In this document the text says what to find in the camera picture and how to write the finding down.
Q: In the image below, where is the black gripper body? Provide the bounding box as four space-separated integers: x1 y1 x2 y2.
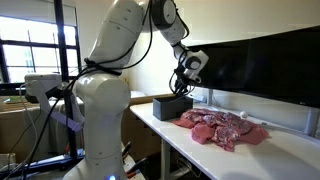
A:
171 70 196 96

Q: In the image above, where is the pink floral patterned shirt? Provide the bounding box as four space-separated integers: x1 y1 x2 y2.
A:
174 108 254 152

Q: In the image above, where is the plain pink shirt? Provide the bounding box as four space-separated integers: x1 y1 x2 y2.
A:
173 118 269 148

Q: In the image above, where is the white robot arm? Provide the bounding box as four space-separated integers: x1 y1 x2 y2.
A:
63 0 208 180

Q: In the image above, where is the dark grey fabric box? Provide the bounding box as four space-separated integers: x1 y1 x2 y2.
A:
153 96 193 121

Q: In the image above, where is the brown cardboard box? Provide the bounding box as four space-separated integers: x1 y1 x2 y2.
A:
121 95 162 160

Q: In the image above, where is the silver monitor stand base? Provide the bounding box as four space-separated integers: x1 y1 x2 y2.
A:
200 89 219 111

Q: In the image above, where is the small white figurine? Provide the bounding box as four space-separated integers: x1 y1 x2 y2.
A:
240 111 249 119

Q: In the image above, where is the large black monitor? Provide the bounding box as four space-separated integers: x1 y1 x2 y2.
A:
244 26 320 108

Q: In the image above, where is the white camera on stand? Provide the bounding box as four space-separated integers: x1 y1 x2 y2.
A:
25 73 84 132

